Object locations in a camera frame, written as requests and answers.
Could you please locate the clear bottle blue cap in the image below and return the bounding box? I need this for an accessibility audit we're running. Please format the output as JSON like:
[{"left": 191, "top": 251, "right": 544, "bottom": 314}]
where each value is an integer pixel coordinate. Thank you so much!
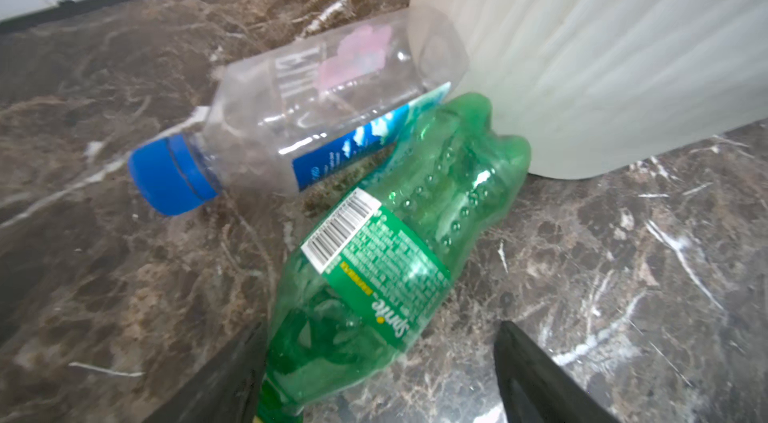
[{"left": 128, "top": 6, "right": 468, "bottom": 216}]

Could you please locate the green bottle yellow cap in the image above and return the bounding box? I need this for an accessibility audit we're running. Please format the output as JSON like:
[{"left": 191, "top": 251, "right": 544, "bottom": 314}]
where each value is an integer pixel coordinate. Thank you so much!
[{"left": 255, "top": 93, "right": 531, "bottom": 422}]

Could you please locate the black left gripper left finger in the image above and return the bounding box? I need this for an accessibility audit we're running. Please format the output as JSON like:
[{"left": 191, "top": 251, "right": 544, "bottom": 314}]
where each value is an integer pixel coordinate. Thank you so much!
[{"left": 144, "top": 321, "right": 267, "bottom": 423}]

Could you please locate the white plastic waste bin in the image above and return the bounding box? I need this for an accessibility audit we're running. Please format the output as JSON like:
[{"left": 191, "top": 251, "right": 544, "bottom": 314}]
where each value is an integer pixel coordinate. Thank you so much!
[{"left": 411, "top": 0, "right": 767, "bottom": 180}]

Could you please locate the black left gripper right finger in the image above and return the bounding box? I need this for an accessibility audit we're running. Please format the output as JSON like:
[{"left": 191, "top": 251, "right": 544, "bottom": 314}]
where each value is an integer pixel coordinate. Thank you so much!
[{"left": 493, "top": 321, "right": 616, "bottom": 423}]

